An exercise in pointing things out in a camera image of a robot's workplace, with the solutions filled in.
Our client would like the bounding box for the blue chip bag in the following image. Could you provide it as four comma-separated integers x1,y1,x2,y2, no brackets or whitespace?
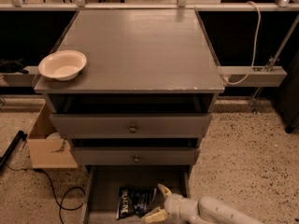
116,188,157,219

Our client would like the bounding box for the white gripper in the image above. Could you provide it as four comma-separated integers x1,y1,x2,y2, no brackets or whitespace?
141,184,199,224

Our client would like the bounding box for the white bowl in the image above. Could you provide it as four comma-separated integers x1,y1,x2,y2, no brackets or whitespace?
38,50,87,81

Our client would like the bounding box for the bottom grey drawer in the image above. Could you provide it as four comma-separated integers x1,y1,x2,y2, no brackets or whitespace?
80,166,190,224

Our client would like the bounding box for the middle grey drawer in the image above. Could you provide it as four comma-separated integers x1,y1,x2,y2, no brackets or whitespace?
71,147,200,165

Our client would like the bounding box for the black cart at right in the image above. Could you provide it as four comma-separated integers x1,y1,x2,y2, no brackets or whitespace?
278,51,299,133

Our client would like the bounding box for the black object on rail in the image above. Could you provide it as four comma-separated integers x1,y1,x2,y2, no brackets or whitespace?
0,59,28,74

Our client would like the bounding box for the white hanging cable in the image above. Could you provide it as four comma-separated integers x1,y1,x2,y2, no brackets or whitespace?
222,1,263,87

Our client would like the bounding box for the black bar on floor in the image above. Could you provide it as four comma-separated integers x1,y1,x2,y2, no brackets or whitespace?
0,131,27,171

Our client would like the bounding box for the metal frame rail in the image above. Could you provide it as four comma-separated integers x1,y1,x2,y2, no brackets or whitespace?
0,66,287,87

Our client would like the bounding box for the cardboard box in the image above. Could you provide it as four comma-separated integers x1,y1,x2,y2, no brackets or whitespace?
27,105,78,169

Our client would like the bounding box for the grey drawer cabinet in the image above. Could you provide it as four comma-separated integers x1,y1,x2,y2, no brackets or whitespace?
33,8,226,224

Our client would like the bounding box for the top grey drawer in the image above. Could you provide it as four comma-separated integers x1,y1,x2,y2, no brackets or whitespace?
50,114,210,139

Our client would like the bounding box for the grey drawer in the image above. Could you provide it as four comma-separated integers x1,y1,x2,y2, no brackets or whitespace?
71,147,200,165
50,114,210,139
80,166,190,224

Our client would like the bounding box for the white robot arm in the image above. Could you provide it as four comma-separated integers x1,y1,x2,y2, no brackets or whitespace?
141,184,263,224

